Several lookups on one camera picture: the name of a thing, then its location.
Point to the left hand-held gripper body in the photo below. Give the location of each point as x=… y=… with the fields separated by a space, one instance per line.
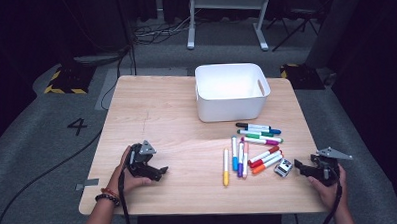
x=140 y=162

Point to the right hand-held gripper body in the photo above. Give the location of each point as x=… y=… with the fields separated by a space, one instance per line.
x=325 y=171

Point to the white toy car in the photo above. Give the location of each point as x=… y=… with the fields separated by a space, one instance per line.
x=283 y=168

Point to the dark red marker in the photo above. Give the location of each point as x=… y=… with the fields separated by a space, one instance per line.
x=274 y=149

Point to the magenta marker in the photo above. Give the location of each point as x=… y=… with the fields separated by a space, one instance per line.
x=272 y=142

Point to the dark blue marker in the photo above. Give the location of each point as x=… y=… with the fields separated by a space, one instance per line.
x=275 y=131

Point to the orange marker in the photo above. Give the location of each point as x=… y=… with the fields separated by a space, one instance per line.
x=258 y=170

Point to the dark green marker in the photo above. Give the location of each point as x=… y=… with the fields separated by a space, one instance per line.
x=267 y=134

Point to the bright red marker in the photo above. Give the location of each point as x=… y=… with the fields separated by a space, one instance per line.
x=256 y=163

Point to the light green marker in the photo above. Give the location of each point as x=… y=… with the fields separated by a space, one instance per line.
x=252 y=136

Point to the pink marker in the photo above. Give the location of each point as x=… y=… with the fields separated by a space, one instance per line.
x=245 y=157

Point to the purple marker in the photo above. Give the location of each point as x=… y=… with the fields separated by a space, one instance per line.
x=240 y=170

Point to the yellow marker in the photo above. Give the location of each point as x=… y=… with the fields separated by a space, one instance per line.
x=226 y=179

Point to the light blue marker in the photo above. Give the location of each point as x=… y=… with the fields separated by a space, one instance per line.
x=235 y=164

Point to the black marker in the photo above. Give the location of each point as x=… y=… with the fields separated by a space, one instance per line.
x=242 y=125

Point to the white plastic storage bin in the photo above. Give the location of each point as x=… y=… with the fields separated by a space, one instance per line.
x=219 y=108

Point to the person's left hand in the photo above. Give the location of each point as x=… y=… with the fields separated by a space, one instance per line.
x=129 y=184

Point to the person's right hand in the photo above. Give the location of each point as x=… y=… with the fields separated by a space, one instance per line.
x=333 y=195

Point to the grey tape piece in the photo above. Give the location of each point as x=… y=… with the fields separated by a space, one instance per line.
x=87 y=184

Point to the black yellow striped base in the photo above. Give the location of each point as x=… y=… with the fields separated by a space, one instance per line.
x=72 y=79
x=302 y=78

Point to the black stand pole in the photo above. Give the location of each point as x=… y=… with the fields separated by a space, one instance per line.
x=133 y=61

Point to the grey pillar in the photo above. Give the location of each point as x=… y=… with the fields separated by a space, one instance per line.
x=337 y=27

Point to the white metal desk frame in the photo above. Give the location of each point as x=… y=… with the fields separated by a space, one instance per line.
x=191 y=32

